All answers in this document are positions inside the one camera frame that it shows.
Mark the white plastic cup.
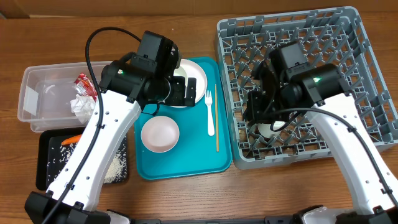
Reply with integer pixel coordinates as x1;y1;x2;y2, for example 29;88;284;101
257;121;285;139

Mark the bowl with nuts and crumbs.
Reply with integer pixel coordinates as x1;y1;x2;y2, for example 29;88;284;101
141;116;180;153

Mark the red snack wrapper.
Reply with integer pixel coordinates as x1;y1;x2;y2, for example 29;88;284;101
74;73;97;101

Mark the white napkin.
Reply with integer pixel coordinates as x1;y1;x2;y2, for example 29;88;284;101
70;94;96;124

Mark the orange carrot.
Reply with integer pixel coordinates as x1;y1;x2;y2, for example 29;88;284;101
61;134;81;146

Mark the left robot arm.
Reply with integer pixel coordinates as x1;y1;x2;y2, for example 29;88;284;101
24;31;196;223

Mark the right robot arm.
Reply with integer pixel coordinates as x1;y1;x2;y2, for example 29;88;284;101
243;42;397;223

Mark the grey dishwasher rack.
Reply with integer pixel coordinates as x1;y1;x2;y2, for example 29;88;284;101
215;7;397;170

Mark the small white plate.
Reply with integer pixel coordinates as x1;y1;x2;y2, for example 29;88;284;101
174;67;188;81

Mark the large white plate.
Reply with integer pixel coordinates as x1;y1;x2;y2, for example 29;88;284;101
180;59;207;103

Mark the white plastic fork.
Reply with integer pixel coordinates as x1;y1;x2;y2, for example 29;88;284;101
205;90;215;136

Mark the wooden chopstick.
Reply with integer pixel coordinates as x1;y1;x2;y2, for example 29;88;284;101
215;84;220;152

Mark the teal serving tray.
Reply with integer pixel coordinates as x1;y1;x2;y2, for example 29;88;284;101
134;57;233;180

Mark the clear plastic storage bin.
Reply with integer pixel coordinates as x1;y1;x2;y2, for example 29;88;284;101
17;61;113;133

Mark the black plastic tray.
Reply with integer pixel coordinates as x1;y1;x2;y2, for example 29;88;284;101
35;126;129;191

